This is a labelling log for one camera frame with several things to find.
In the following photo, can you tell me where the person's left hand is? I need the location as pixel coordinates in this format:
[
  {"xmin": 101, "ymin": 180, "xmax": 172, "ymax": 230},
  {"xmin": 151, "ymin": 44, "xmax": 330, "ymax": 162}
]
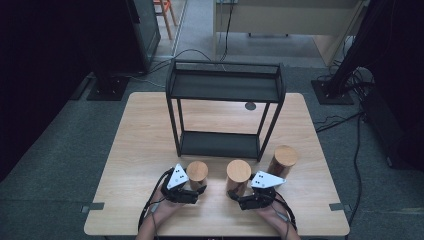
[{"xmin": 151, "ymin": 196, "xmax": 186, "ymax": 219}]

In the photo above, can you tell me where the grey tape strip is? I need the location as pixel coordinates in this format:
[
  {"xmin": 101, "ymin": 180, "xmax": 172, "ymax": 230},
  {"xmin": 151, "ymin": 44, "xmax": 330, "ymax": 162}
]
[
  {"xmin": 329, "ymin": 202, "xmax": 352, "ymax": 213},
  {"xmin": 80, "ymin": 202, "xmax": 105, "ymax": 214}
]

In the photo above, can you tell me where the medium glass jar bamboo lid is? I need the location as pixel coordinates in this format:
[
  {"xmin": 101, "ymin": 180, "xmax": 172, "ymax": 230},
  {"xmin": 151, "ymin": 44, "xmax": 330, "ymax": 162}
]
[{"xmin": 225, "ymin": 159, "xmax": 253, "ymax": 198}]

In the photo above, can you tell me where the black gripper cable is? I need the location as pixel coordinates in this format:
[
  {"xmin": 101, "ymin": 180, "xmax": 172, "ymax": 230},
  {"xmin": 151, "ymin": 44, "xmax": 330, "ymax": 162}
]
[
  {"xmin": 138, "ymin": 168, "xmax": 175, "ymax": 232},
  {"xmin": 273, "ymin": 192, "xmax": 298, "ymax": 232}
]

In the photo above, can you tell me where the beige desk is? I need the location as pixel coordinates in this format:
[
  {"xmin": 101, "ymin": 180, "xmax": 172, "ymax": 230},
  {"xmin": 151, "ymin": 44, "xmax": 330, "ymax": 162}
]
[{"xmin": 214, "ymin": 0, "xmax": 369, "ymax": 67}]

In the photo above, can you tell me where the black equipment box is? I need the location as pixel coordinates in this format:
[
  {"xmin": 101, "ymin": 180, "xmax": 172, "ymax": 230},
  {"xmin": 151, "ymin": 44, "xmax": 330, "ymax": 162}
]
[{"xmin": 360, "ymin": 83, "xmax": 424, "ymax": 172}]

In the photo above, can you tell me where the dark glass cabinet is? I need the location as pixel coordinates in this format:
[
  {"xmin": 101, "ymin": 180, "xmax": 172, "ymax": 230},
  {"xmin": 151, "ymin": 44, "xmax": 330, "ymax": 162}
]
[{"xmin": 125, "ymin": 0, "xmax": 162, "ymax": 75}]

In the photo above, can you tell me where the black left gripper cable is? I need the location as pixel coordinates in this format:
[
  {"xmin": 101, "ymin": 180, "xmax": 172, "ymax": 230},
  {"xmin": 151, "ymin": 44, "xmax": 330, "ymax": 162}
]
[{"xmin": 138, "ymin": 168, "xmax": 175, "ymax": 232}]

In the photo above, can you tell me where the bundle of black cables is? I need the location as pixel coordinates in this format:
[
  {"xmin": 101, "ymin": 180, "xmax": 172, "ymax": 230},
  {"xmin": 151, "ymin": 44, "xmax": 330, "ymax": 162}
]
[{"xmin": 328, "ymin": 34, "xmax": 376, "ymax": 98}]

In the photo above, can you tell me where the thin grey wrist cable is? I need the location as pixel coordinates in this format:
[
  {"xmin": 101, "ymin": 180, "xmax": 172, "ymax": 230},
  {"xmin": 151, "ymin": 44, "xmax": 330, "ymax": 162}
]
[
  {"xmin": 149, "ymin": 201, "xmax": 161, "ymax": 240},
  {"xmin": 271, "ymin": 204, "xmax": 292, "ymax": 240}
]

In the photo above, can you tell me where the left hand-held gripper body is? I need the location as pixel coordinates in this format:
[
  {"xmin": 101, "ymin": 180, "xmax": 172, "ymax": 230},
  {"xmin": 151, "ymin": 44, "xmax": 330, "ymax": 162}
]
[{"xmin": 160, "ymin": 163, "xmax": 201, "ymax": 205}]

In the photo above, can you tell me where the black curved floor cable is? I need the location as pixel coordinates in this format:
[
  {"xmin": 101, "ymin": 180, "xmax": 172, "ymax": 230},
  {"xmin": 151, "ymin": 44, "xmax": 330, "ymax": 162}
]
[{"xmin": 129, "ymin": 48, "xmax": 214, "ymax": 88}]

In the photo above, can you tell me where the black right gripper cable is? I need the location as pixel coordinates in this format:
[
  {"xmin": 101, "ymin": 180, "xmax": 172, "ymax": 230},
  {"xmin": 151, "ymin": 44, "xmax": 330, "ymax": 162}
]
[{"xmin": 273, "ymin": 192, "xmax": 298, "ymax": 232}]

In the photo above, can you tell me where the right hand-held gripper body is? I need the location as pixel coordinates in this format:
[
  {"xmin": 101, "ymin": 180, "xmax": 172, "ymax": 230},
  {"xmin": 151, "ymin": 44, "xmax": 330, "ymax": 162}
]
[{"xmin": 238, "ymin": 170, "xmax": 287, "ymax": 211}]

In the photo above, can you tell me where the black hanging cable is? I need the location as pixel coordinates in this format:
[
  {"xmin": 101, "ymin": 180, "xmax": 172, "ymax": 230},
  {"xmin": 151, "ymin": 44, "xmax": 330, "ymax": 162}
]
[{"xmin": 219, "ymin": 0, "xmax": 235, "ymax": 63}]

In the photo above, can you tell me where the person's right hand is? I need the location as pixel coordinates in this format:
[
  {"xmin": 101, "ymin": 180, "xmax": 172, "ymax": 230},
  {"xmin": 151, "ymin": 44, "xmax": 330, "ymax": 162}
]
[{"xmin": 258, "ymin": 201, "xmax": 289, "ymax": 224}]

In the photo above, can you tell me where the black stand with square base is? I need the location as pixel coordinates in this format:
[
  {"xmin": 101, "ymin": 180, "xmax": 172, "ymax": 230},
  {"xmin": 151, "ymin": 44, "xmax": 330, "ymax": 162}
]
[
  {"xmin": 311, "ymin": 0, "xmax": 394, "ymax": 106},
  {"xmin": 86, "ymin": 49, "xmax": 130, "ymax": 102}
]

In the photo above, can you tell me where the orange wooden stool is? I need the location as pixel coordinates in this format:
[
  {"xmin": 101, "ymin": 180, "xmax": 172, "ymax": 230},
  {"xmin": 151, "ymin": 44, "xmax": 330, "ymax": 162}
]
[{"xmin": 153, "ymin": 0, "xmax": 178, "ymax": 40}]

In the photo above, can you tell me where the long black floor cable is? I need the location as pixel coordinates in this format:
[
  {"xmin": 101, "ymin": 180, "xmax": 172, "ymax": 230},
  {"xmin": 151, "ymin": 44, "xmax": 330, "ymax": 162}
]
[{"xmin": 314, "ymin": 111, "xmax": 365, "ymax": 228}]

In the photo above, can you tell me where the small glass jar bamboo lid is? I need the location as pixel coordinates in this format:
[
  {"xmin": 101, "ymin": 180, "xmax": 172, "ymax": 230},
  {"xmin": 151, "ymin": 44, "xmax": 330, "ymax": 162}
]
[{"xmin": 185, "ymin": 160, "xmax": 210, "ymax": 192}]

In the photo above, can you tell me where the black metal two-tier shelf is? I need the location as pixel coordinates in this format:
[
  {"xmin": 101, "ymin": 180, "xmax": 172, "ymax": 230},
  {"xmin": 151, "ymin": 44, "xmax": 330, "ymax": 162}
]
[{"xmin": 165, "ymin": 59, "xmax": 287, "ymax": 163}]

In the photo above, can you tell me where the tall glass jar bamboo lid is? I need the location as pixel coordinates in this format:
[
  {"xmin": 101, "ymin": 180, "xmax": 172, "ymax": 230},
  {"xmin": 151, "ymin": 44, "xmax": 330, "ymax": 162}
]
[{"xmin": 266, "ymin": 144, "xmax": 299, "ymax": 179}]

